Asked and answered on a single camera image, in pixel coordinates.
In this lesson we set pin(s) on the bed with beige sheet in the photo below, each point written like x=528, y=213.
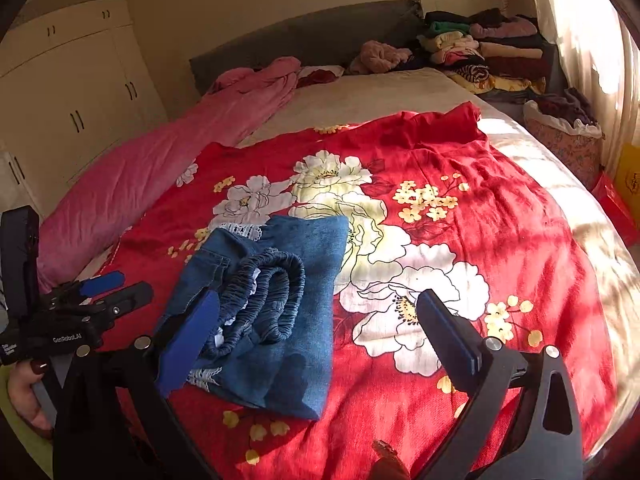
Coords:
x=380, y=95

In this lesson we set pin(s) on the small brown object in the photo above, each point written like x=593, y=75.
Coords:
x=392, y=462

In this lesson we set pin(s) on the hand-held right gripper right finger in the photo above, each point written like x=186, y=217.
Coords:
x=450, y=335

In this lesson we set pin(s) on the yellow-green garment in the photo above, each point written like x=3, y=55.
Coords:
x=20, y=447

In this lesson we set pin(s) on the dark red garment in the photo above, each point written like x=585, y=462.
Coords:
x=320, y=76

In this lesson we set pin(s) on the grey headboard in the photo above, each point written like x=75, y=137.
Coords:
x=310, y=35

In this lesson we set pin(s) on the white curtain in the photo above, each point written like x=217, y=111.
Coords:
x=585, y=35

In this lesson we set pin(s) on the yellow paper bag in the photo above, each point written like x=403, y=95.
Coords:
x=630, y=180

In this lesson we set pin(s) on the pink quilt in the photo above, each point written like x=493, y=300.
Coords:
x=150, y=170

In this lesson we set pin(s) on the pink crumpled garment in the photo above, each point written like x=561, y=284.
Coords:
x=380, y=55

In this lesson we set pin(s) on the cream wardrobe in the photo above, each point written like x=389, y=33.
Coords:
x=75, y=90

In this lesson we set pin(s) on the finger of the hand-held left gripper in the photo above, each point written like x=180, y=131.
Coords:
x=125, y=300
x=100, y=283

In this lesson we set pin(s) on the pile of folded clothes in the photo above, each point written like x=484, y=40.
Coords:
x=480, y=55

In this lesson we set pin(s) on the floral laundry basket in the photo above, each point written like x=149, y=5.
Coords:
x=565, y=152

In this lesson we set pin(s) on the red box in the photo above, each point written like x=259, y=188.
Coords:
x=615, y=205

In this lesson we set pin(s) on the red floral blanket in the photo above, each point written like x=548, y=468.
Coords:
x=500, y=240

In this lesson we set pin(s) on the person's left hand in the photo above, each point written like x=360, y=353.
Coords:
x=22, y=395

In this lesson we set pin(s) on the blue denim pants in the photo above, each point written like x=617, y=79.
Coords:
x=300, y=285

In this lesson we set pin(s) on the dark purple clothes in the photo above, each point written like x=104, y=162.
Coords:
x=565, y=107

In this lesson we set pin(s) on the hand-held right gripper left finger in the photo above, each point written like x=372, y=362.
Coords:
x=192, y=340

